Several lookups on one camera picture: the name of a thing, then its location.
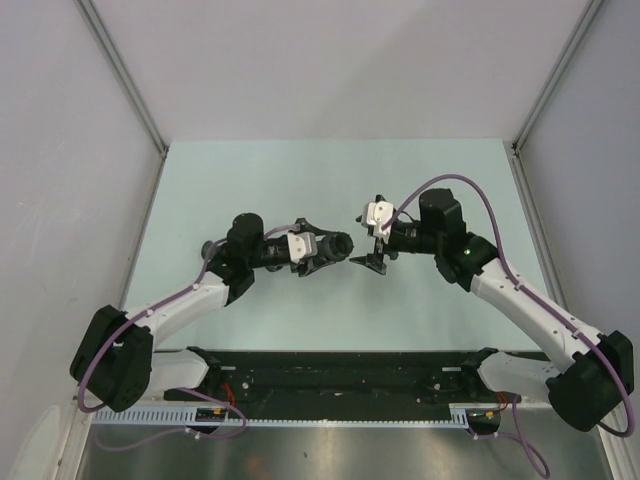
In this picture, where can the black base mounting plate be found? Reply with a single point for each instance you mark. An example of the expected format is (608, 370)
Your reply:
(346, 385)

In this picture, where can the left aluminium frame post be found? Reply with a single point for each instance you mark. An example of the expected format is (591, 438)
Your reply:
(114, 59)

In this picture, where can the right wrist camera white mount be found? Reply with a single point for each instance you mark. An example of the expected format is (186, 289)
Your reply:
(375, 218)

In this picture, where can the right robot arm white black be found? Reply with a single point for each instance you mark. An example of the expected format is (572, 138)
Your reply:
(586, 374)

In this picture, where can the aluminium frame post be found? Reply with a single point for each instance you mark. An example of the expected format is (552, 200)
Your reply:
(570, 49)
(114, 59)

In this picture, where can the right aluminium frame post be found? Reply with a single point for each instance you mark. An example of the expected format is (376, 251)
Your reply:
(570, 49)

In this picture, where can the grey slotted cable duct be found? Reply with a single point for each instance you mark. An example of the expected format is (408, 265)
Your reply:
(201, 416)

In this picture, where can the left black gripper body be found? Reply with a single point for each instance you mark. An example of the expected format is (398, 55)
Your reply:
(272, 256)

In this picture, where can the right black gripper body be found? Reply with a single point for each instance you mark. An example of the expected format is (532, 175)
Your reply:
(408, 237)

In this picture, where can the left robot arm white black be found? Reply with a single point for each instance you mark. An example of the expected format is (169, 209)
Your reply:
(119, 361)

